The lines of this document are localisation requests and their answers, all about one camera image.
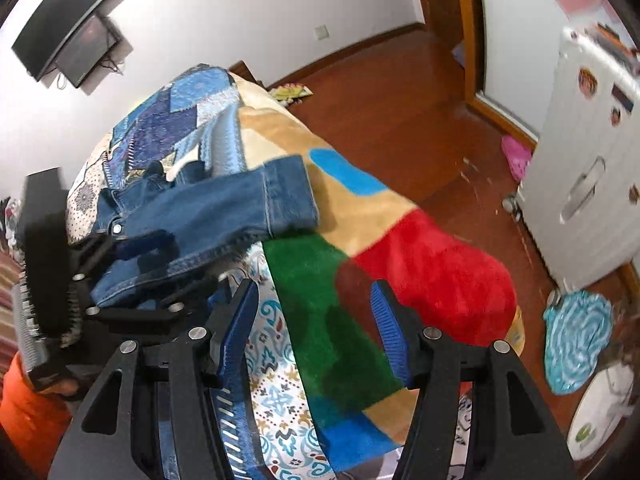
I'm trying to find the person's left forearm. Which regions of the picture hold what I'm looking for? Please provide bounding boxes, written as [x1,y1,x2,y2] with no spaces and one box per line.
[0,352,73,478]

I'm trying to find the blue patchwork quilt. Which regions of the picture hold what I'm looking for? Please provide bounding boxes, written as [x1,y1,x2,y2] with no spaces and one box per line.
[102,64,248,186]

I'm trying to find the wooden door frame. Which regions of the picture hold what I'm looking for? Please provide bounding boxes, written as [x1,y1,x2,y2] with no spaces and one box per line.
[409,0,541,148]

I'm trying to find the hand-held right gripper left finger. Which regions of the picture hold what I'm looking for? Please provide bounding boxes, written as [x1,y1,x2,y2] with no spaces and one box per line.
[47,277,261,480]

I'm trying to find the striped cloth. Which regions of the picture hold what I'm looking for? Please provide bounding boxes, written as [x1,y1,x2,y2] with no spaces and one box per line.
[0,195,26,361]

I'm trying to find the multicolour fleece blanket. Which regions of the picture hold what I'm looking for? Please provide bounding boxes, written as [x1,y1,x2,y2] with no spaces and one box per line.
[227,70,521,461]

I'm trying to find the teal patterned cloth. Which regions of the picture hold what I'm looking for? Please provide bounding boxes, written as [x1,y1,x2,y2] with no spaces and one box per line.
[542,289,615,395]

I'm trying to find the white round appliance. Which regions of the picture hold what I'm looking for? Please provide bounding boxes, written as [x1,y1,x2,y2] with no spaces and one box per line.
[566,360,636,461]

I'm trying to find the pink slipper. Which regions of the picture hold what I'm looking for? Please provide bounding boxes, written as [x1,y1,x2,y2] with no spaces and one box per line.
[501,135,533,182]

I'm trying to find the blue denim jeans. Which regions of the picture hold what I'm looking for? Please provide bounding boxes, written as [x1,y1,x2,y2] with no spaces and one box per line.
[92,155,321,311]

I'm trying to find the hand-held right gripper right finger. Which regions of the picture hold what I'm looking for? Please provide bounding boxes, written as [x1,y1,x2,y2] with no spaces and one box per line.
[370,280,578,480]

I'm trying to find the yellow patterned floor item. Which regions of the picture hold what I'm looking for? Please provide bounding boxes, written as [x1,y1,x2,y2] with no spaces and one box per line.
[269,82,314,106]

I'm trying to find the black wall monitor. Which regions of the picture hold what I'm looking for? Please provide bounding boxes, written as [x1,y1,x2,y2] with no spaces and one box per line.
[54,15,123,89]

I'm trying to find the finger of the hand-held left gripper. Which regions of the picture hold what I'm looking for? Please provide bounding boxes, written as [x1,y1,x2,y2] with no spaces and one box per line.
[84,274,227,347]
[69,229,177,287]

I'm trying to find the white suitcase with stickers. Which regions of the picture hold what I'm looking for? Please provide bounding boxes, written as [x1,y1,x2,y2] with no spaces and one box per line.
[502,25,640,293]

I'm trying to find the black curved wall unit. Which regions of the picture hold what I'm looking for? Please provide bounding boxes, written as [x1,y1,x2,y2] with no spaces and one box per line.
[11,0,117,82]

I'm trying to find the white blue patterned bed sheet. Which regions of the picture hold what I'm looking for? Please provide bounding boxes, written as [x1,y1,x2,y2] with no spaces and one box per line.
[65,132,476,480]

